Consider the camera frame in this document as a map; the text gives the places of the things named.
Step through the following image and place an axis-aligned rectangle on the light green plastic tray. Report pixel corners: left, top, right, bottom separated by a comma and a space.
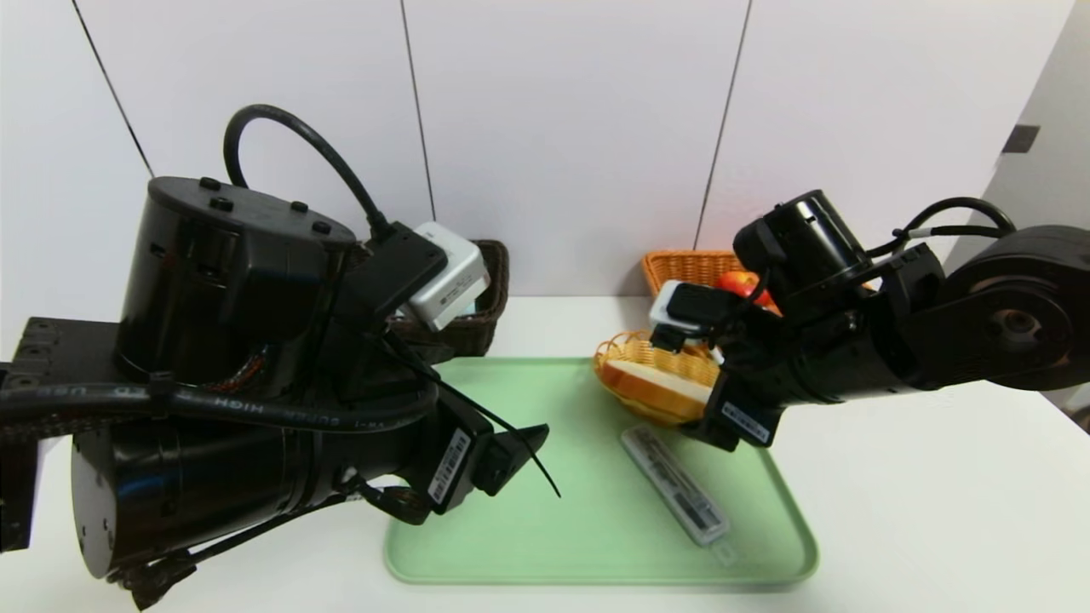
383, 356, 820, 587

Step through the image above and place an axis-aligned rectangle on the slice of white bread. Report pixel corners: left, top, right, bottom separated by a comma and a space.
603, 359, 714, 424

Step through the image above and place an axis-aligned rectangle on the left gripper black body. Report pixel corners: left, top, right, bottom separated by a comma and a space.
393, 388, 495, 516

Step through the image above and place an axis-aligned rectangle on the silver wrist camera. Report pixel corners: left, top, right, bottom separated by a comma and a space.
407, 221, 493, 333
649, 279, 743, 352

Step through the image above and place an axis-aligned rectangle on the grey cutlery case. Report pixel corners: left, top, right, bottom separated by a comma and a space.
620, 426, 733, 547

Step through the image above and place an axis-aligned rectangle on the red apple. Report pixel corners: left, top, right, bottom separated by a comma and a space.
715, 271, 780, 314

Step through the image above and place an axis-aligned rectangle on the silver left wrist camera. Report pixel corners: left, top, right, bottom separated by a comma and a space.
407, 221, 493, 333

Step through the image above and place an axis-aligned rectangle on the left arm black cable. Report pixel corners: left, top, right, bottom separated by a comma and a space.
0, 104, 444, 435

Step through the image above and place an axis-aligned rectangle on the dark brown wicker basket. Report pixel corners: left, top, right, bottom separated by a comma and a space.
387, 240, 510, 365

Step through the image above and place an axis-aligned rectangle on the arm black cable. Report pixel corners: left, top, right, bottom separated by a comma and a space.
867, 197, 1018, 258
0, 104, 444, 435

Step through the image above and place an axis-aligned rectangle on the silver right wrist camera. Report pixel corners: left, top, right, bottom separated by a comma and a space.
649, 279, 743, 352

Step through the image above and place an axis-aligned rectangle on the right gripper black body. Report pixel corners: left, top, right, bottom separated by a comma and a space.
702, 309, 841, 449

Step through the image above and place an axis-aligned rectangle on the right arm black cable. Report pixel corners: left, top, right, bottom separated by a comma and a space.
867, 197, 1018, 258

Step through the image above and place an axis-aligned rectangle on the orange wicker basket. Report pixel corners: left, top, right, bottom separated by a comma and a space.
641, 249, 750, 299

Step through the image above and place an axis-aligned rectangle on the thin black zip tie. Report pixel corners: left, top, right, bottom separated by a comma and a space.
379, 328, 563, 500

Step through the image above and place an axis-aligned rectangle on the small yellow wicker basket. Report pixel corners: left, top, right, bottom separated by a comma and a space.
594, 330, 725, 427

